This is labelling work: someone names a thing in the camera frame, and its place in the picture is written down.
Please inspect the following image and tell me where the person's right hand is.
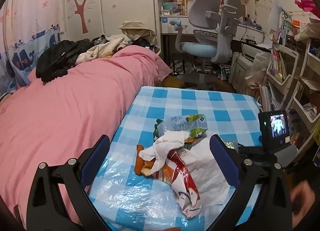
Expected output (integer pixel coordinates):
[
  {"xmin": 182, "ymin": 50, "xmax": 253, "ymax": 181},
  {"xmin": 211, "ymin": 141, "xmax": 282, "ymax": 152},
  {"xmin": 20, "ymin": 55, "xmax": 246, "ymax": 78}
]
[{"xmin": 291, "ymin": 179, "xmax": 317, "ymax": 226}]

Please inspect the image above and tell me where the red tree wall sticker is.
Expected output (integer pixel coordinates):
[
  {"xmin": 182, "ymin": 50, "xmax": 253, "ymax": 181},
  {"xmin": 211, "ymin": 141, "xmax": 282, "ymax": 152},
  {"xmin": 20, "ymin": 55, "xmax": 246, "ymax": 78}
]
[{"xmin": 71, "ymin": 0, "xmax": 92, "ymax": 34}]

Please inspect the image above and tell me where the white tissue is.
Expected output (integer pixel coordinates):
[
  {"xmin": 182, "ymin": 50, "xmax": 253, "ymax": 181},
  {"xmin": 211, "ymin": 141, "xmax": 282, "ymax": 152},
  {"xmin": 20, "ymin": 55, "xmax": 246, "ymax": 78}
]
[{"xmin": 138, "ymin": 131, "xmax": 190, "ymax": 173}]

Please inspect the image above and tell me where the white plastic bag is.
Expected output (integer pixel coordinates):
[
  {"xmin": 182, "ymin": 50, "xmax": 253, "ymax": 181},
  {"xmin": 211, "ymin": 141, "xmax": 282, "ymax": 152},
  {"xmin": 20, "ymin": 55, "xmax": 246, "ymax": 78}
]
[{"xmin": 172, "ymin": 137, "xmax": 238, "ymax": 206}]

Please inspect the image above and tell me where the whale print curtain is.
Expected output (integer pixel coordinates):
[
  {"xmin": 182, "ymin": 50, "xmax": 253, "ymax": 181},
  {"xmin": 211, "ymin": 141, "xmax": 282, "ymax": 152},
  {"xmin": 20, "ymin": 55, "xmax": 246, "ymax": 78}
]
[{"xmin": 0, "ymin": 0, "xmax": 67, "ymax": 97}]

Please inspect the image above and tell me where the red snack wrapper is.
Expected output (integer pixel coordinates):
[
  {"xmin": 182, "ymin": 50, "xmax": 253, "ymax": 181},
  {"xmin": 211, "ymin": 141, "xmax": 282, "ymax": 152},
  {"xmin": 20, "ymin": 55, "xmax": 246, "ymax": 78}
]
[{"xmin": 155, "ymin": 150, "xmax": 203, "ymax": 219}]

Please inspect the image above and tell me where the clear plastic bag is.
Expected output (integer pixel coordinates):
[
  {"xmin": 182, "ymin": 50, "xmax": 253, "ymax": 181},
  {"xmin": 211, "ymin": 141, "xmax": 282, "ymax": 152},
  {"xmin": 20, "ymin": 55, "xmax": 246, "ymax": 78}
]
[{"xmin": 245, "ymin": 51, "xmax": 272, "ymax": 89}]

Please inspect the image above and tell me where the stack of upright books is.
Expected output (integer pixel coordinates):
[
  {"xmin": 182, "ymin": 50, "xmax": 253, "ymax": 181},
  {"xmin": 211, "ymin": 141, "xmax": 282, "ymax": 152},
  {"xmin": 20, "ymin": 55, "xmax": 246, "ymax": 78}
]
[{"xmin": 269, "ymin": 4, "xmax": 300, "ymax": 47}]

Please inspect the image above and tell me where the pink bag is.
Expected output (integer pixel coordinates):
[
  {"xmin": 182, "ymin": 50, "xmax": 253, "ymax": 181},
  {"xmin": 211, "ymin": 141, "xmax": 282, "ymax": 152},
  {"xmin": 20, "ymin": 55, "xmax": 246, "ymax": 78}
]
[{"xmin": 294, "ymin": 0, "xmax": 320, "ymax": 19}]

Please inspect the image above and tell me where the grey desk chair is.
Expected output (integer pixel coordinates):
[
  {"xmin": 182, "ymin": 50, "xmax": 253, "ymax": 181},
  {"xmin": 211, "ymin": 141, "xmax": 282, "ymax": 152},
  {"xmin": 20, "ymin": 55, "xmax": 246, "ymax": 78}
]
[{"xmin": 169, "ymin": 0, "xmax": 247, "ymax": 90}]

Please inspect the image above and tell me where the blue white checked tablecloth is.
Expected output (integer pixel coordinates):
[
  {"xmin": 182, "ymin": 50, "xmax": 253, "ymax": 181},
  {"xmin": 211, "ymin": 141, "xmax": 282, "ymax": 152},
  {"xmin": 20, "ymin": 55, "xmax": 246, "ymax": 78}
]
[{"xmin": 89, "ymin": 86, "xmax": 262, "ymax": 231}]

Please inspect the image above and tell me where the pink blanket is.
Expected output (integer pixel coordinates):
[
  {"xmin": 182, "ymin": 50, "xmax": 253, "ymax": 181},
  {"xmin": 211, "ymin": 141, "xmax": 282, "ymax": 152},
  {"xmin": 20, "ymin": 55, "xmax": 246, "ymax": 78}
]
[{"xmin": 0, "ymin": 45, "xmax": 173, "ymax": 226}]

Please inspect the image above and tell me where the white desk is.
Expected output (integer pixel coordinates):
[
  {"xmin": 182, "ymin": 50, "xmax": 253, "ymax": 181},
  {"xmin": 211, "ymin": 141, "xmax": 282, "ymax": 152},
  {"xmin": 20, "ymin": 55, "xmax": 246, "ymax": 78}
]
[{"xmin": 160, "ymin": 15, "xmax": 265, "ymax": 72}]

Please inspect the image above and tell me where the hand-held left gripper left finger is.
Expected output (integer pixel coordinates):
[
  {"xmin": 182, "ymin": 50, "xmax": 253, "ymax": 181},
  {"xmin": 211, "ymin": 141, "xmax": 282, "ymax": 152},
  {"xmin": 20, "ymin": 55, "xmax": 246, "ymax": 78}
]
[{"xmin": 26, "ymin": 134, "xmax": 112, "ymax": 231}]

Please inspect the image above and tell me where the beige cloth bag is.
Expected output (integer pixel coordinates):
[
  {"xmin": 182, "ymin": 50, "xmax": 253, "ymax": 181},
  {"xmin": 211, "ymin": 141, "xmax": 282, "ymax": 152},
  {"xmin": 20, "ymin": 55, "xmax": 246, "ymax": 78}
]
[{"xmin": 294, "ymin": 20, "xmax": 320, "ymax": 42}]

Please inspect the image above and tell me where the white printer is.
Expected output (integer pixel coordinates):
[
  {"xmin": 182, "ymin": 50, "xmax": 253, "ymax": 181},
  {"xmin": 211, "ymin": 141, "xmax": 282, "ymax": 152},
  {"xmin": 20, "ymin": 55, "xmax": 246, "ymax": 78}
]
[{"xmin": 241, "ymin": 44, "xmax": 272, "ymax": 60}]

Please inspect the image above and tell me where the white shelf cart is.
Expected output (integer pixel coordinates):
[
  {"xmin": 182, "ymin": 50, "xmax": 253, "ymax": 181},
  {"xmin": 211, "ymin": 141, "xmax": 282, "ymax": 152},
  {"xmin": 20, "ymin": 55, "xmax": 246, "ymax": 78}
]
[
  {"xmin": 260, "ymin": 44, "xmax": 300, "ymax": 112},
  {"xmin": 291, "ymin": 38, "xmax": 320, "ymax": 147}
]

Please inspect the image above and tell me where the white ribbed appliance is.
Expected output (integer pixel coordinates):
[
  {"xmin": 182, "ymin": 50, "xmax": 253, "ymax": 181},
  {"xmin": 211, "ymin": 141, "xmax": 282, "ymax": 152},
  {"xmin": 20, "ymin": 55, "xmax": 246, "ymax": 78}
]
[{"xmin": 229, "ymin": 51, "xmax": 254, "ymax": 92}]

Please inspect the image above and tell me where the tan cloth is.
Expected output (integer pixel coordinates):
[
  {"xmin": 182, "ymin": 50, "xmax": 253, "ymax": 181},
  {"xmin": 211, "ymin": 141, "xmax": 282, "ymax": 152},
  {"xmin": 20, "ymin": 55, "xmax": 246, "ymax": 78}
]
[{"xmin": 119, "ymin": 21, "xmax": 157, "ymax": 40}]

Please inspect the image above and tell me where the beige clothes pile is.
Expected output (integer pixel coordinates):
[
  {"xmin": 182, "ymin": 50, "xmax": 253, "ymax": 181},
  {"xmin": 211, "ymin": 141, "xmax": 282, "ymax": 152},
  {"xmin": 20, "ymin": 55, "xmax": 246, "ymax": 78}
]
[{"xmin": 76, "ymin": 33, "xmax": 133, "ymax": 64}]

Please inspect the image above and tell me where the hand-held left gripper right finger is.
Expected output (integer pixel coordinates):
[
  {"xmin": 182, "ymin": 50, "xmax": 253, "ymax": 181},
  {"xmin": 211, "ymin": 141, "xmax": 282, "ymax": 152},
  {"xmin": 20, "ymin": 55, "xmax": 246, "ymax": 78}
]
[{"xmin": 209, "ymin": 134, "xmax": 293, "ymax": 231}]

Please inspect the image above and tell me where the black jacket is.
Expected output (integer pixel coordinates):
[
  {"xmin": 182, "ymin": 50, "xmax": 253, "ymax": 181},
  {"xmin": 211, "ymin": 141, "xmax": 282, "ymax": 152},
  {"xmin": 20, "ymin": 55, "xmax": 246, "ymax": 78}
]
[{"xmin": 36, "ymin": 39, "xmax": 98, "ymax": 83}]

